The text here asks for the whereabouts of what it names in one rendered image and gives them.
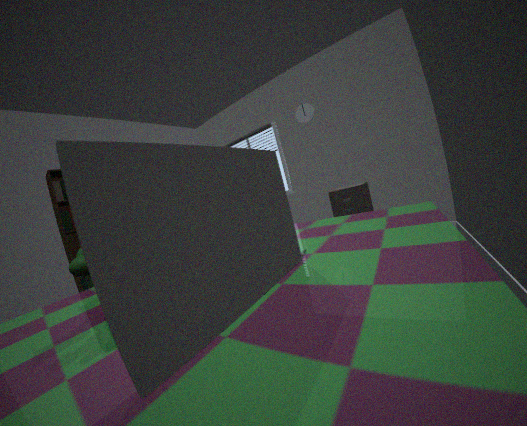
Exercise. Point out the dark grey flat panel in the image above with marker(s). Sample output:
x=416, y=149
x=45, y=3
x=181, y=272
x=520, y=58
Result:
x=179, y=240

